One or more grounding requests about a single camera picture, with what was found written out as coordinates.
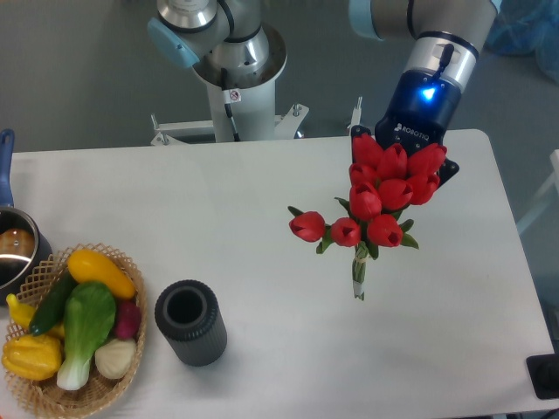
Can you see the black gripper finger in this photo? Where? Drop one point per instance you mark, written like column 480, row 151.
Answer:
column 357, row 132
column 447, row 171

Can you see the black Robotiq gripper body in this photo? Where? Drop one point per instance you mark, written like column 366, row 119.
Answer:
column 419, row 112

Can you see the red tulip bouquet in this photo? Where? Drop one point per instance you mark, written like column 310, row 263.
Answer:
column 384, row 182

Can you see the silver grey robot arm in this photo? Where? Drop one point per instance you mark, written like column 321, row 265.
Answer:
column 239, row 58

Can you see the blue plastic bag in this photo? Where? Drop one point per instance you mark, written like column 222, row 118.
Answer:
column 525, row 28

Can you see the black device at table edge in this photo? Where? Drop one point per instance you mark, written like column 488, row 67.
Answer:
column 543, row 372

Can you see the dark grey ribbed vase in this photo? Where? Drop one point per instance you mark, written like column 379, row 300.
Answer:
column 187, row 314

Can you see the purple red radish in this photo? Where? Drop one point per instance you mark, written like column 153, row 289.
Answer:
column 127, row 321

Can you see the yellow squash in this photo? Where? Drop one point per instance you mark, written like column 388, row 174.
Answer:
column 87, row 265

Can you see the green bok choy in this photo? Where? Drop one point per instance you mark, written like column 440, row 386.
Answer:
column 89, row 318

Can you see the white garlic bulb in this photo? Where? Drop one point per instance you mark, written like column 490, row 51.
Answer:
column 114, row 359

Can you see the woven wicker basket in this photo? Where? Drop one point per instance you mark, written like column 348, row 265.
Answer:
column 43, row 399

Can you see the dark green cucumber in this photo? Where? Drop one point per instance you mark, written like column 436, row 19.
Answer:
column 51, row 310

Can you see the small yellow gourd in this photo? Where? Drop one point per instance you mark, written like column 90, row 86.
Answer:
column 22, row 315

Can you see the yellow bell pepper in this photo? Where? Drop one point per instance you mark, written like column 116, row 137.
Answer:
column 33, row 358

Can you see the white frame at right edge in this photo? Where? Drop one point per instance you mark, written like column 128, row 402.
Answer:
column 542, row 198

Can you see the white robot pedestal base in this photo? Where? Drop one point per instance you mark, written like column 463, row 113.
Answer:
column 236, row 115

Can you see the blue handled saucepan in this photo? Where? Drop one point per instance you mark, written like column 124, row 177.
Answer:
column 23, row 246

